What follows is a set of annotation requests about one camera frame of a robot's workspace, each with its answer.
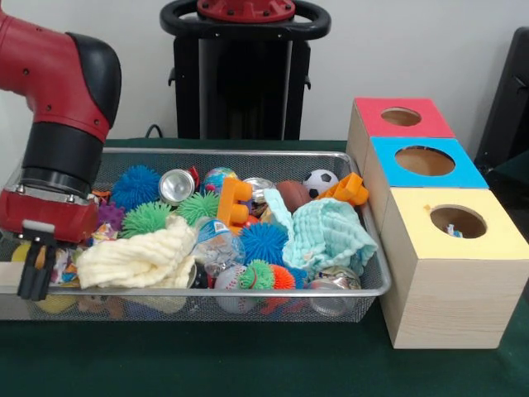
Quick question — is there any cream yellow cloth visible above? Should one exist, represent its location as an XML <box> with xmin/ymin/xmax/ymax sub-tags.
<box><xmin>76</xmin><ymin>214</ymin><xmax>198</xmax><ymax>289</ymax></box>

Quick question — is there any yellow ball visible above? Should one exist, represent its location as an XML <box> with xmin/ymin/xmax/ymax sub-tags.
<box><xmin>35</xmin><ymin>294</ymin><xmax>79</xmax><ymax>313</ymax></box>

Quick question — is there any blue globe ball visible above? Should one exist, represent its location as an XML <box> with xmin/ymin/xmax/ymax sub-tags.
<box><xmin>202</xmin><ymin>167</ymin><xmax>239</xmax><ymax>194</ymax></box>

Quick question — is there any blue spiky rubber ball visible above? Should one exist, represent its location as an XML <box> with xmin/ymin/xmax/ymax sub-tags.
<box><xmin>111</xmin><ymin>165</ymin><xmax>162</xmax><ymax>210</ymax></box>

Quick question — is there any black and white soccer ball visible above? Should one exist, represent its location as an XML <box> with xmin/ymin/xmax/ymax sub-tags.
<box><xmin>303</xmin><ymin>169</ymin><xmax>340</xmax><ymax>199</ymax></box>

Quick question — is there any silver mesh bin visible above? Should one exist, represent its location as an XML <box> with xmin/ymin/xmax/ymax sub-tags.
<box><xmin>0</xmin><ymin>147</ymin><xmax>393</xmax><ymax>323</ymax></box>

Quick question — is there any wooden box with three holes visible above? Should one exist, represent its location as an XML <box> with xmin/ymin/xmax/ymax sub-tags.
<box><xmin>346</xmin><ymin>97</ymin><xmax>529</xmax><ymax>350</ymax></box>

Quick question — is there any purple spiky rubber ball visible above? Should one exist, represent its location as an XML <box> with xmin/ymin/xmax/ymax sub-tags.
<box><xmin>98</xmin><ymin>201</ymin><xmax>125</xmax><ymax>232</ymax></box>

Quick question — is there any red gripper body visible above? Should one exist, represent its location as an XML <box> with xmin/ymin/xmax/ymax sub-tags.
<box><xmin>0</xmin><ymin>188</ymin><xmax>99</xmax><ymax>246</ymax></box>

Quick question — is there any colourful print cloth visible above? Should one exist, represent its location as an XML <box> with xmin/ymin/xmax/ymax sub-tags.
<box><xmin>51</xmin><ymin>222</ymin><xmax>121</xmax><ymax>287</ymax></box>

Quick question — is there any dark green tablecloth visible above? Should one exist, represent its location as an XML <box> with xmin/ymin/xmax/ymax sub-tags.
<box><xmin>492</xmin><ymin>149</ymin><xmax>529</xmax><ymax>195</ymax></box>
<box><xmin>0</xmin><ymin>138</ymin><xmax>529</xmax><ymax>397</ymax></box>

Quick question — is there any brown toy football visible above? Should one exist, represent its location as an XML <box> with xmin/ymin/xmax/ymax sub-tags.
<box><xmin>275</xmin><ymin>180</ymin><xmax>311</xmax><ymax>213</ymax></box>

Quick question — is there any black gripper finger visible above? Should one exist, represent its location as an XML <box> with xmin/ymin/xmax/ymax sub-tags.
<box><xmin>17</xmin><ymin>237</ymin><xmax>42</xmax><ymax>299</ymax></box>
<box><xmin>35</xmin><ymin>242</ymin><xmax>58</xmax><ymax>301</ymax></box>

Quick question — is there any wide orange studded block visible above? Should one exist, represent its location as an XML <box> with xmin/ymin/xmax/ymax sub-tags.
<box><xmin>217</xmin><ymin>176</ymin><xmax>254</xmax><ymax>227</ymax></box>

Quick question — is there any mint green cloth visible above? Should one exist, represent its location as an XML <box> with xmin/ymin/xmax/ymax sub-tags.
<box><xmin>264</xmin><ymin>189</ymin><xmax>379</xmax><ymax>278</ymax></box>

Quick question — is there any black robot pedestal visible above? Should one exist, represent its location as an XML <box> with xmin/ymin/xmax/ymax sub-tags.
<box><xmin>159</xmin><ymin>0</ymin><xmax>331</xmax><ymax>141</ymax></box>

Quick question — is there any long orange toy block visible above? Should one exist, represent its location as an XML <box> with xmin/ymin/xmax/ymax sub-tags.
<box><xmin>317</xmin><ymin>172</ymin><xmax>370</xmax><ymax>207</ymax></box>

